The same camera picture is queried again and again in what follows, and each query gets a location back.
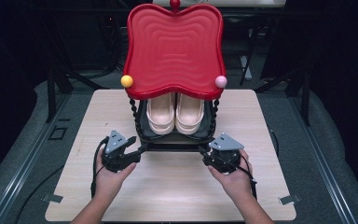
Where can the red and black shoe rack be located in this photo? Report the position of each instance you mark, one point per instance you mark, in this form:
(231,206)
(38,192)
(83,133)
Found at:
(174,46)

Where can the grey metal table clip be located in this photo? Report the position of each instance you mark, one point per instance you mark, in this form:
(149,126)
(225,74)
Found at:
(289,199)
(52,198)

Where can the aluminium floor rail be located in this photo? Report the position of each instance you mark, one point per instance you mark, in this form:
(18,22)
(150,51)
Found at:
(24,161)
(323,161)

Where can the black metal stand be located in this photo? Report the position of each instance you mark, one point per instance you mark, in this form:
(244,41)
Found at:
(306,93)
(51,93)

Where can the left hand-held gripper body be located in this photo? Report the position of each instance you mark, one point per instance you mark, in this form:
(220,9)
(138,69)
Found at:
(116,155)

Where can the cream white clog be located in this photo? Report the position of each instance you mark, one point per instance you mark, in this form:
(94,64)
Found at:
(189,115)
(161,115)

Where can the person's left hand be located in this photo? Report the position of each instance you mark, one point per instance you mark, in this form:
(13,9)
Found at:
(110,182)

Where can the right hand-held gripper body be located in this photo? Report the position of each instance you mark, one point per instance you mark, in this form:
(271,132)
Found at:
(227,155)

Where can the person's right hand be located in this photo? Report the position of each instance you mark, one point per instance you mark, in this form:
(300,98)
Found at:
(237,183)

